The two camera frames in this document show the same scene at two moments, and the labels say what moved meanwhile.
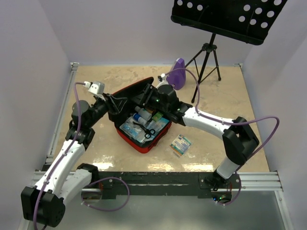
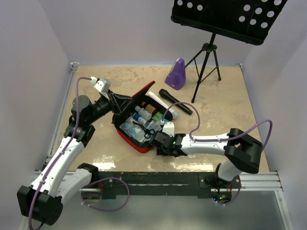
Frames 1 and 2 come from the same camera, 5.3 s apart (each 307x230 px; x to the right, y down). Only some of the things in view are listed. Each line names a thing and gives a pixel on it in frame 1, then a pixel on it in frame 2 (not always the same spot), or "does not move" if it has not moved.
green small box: [157, 116] does not move
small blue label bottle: [136, 117] does not move
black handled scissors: [148, 132] does not move
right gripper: [150, 92] -> [160, 152]
